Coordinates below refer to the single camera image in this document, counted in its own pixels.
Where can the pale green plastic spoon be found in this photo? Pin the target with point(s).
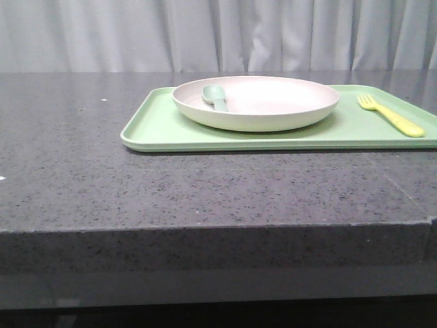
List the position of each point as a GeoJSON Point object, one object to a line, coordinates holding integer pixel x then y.
{"type": "Point", "coordinates": [215, 95]}

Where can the white round plate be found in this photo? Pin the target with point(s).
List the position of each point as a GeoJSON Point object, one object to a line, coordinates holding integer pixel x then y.
{"type": "Point", "coordinates": [258, 103]}

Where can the yellow plastic fork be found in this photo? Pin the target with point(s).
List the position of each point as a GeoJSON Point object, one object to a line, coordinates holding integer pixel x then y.
{"type": "Point", "coordinates": [405, 126]}

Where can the light green serving tray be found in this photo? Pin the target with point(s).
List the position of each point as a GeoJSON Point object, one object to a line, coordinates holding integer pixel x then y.
{"type": "Point", "coordinates": [158, 126]}

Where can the grey-white curtain backdrop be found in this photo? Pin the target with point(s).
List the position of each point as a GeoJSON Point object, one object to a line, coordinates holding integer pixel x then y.
{"type": "Point", "coordinates": [216, 36]}

